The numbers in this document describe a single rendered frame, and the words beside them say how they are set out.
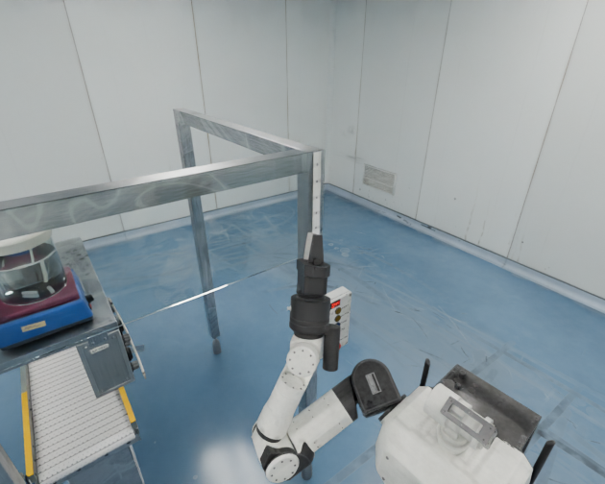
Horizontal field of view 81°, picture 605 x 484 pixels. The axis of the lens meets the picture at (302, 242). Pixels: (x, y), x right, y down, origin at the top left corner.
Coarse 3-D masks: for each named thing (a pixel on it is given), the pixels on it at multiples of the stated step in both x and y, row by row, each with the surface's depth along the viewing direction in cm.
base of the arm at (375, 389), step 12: (372, 360) 86; (360, 372) 86; (372, 372) 85; (384, 372) 85; (360, 384) 84; (372, 384) 84; (384, 384) 83; (360, 396) 83; (372, 396) 83; (384, 396) 82; (396, 396) 82; (360, 408) 89; (372, 408) 81; (384, 408) 82
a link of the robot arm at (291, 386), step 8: (280, 376) 79; (288, 376) 80; (296, 376) 82; (280, 384) 78; (288, 384) 77; (296, 384) 79; (304, 384) 80; (280, 392) 77; (288, 392) 77; (296, 392) 77
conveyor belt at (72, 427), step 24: (48, 360) 139; (72, 360) 139; (48, 384) 129; (72, 384) 129; (48, 408) 120; (72, 408) 120; (96, 408) 120; (120, 408) 120; (48, 432) 113; (72, 432) 113; (96, 432) 113; (120, 432) 113; (48, 456) 106; (72, 456) 106; (96, 456) 108; (48, 480) 102
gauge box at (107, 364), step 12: (120, 336) 97; (84, 348) 92; (96, 348) 94; (108, 348) 96; (120, 348) 98; (84, 360) 93; (96, 360) 95; (108, 360) 97; (120, 360) 99; (96, 372) 96; (108, 372) 98; (120, 372) 101; (132, 372) 103; (96, 384) 98; (108, 384) 100; (120, 384) 102; (96, 396) 99
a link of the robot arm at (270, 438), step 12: (276, 396) 78; (264, 408) 80; (276, 408) 78; (288, 408) 77; (264, 420) 79; (276, 420) 78; (288, 420) 79; (264, 432) 78; (276, 432) 78; (264, 444) 78; (276, 444) 79; (288, 444) 81; (264, 456) 78; (264, 468) 77
